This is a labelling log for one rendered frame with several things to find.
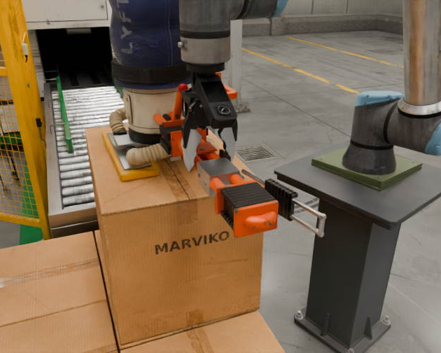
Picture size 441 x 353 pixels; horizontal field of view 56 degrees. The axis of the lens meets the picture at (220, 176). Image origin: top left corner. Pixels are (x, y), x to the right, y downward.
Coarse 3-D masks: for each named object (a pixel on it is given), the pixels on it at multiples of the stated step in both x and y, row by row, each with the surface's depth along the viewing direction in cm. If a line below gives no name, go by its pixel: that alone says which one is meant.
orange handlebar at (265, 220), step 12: (156, 120) 107; (180, 144) 90; (204, 144) 88; (204, 156) 89; (216, 156) 84; (216, 180) 74; (240, 180) 74; (252, 216) 63; (264, 216) 63; (276, 216) 65; (252, 228) 63; (264, 228) 63
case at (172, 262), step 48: (96, 144) 128; (96, 192) 107; (144, 192) 100; (192, 192) 100; (144, 240) 97; (192, 240) 102; (240, 240) 107; (144, 288) 103; (192, 288) 109; (240, 288) 114; (144, 336) 110
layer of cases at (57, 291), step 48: (48, 240) 151; (96, 240) 152; (0, 288) 128; (48, 288) 128; (96, 288) 128; (0, 336) 111; (48, 336) 111; (96, 336) 111; (192, 336) 111; (240, 336) 111
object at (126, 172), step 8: (104, 136) 129; (112, 136) 127; (112, 144) 122; (112, 152) 117; (120, 152) 116; (112, 160) 115; (120, 160) 111; (120, 168) 107; (128, 168) 106; (136, 168) 107; (144, 168) 107; (152, 168) 107; (120, 176) 104; (128, 176) 104; (136, 176) 105; (144, 176) 106
